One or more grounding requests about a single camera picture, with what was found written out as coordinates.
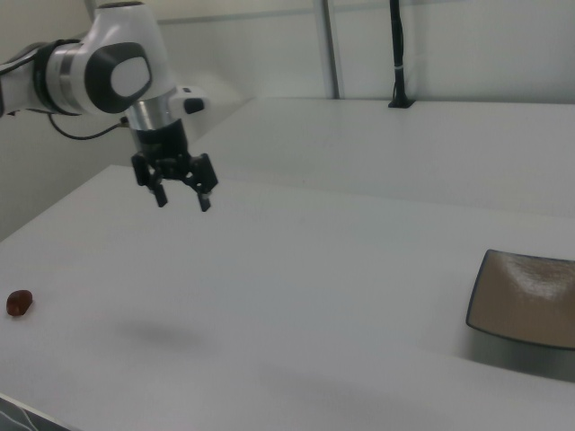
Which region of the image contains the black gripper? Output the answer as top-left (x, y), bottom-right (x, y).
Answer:
top-left (129, 117), bottom-right (220, 214)

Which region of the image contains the small brown round food item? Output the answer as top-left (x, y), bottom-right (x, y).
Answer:
top-left (5, 289), bottom-right (35, 319)

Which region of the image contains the square brown ceramic plate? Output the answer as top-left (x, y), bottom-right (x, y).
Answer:
top-left (464, 249), bottom-right (575, 351)

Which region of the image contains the black pole stand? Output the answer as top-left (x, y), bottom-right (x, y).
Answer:
top-left (387, 0), bottom-right (417, 110)

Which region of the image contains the dark patterned mat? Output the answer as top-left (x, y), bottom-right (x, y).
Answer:
top-left (0, 392), bottom-right (65, 431)

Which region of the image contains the grey metal partition post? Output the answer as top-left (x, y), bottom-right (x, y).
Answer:
top-left (313, 0), bottom-right (346, 100)

